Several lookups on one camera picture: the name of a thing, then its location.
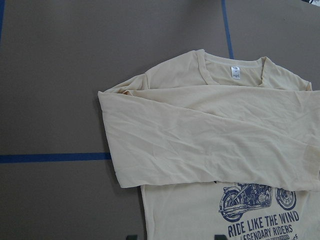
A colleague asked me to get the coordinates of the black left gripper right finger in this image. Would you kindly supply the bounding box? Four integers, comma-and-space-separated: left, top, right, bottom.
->
214, 234, 228, 240

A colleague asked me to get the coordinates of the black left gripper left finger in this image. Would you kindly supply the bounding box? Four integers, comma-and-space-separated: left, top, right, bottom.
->
125, 234, 137, 240

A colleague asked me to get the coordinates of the cream long-sleeve graphic shirt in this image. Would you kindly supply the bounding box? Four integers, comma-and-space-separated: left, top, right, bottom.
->
98, 49, 320, 240

